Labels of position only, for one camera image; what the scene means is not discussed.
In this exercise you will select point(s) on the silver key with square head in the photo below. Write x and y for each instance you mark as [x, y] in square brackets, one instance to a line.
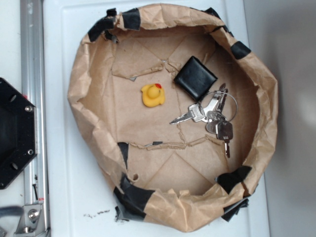
[225, 132]

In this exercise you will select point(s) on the white plastic tray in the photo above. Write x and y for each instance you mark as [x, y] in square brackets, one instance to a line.
[81, 202]

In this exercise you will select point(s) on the silver key pointing left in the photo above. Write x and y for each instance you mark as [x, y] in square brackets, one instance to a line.
[195, 112]

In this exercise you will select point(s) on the aluminium rail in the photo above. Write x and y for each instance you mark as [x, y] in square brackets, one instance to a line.
[32, 65]

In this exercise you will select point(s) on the silver keys upper bunch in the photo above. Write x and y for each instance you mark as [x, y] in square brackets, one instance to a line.
[215, 100]

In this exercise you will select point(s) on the metal corner bracket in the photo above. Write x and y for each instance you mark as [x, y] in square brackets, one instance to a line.
[32, 223]

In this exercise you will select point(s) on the yellow rubber duck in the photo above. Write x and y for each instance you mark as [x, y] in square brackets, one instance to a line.
[153, 95]

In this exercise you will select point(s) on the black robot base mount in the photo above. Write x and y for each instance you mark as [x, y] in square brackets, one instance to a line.
[17, 133]

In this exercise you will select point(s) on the brown paper bin with tape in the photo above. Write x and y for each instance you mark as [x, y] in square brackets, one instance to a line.
[175, 175]

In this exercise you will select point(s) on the black leather wallet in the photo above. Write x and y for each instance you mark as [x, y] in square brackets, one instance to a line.
[195, 78]

